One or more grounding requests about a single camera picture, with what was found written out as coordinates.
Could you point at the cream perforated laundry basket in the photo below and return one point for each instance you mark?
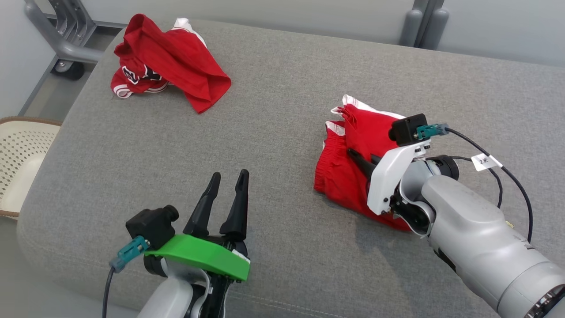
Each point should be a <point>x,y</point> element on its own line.
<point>22,154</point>

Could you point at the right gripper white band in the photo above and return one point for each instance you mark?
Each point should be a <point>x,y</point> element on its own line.
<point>388,181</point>

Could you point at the grey metal stand frame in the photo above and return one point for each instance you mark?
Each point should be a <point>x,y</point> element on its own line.
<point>57,42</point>

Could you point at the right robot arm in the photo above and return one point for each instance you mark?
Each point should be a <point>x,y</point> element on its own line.
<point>476,234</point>

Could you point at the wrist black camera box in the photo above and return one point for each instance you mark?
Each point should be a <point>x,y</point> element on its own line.
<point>406,130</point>
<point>150,225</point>

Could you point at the red white basketball shorts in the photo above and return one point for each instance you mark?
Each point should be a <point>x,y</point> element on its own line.
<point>340,176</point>

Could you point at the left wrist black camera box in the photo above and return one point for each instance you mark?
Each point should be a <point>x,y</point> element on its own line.
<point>150,225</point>

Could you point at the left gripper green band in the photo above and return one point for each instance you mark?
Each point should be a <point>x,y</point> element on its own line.
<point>203,256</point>

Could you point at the grey partition post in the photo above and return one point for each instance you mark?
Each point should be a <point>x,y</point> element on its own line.
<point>437,26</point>
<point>410,26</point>

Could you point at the black caster wheel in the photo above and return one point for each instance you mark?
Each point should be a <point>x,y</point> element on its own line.
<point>70,70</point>

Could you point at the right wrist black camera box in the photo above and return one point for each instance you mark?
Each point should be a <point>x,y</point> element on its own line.
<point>406,130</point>

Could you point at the red basketball jersey with lettering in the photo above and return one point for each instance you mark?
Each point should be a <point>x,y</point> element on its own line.
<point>185,62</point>

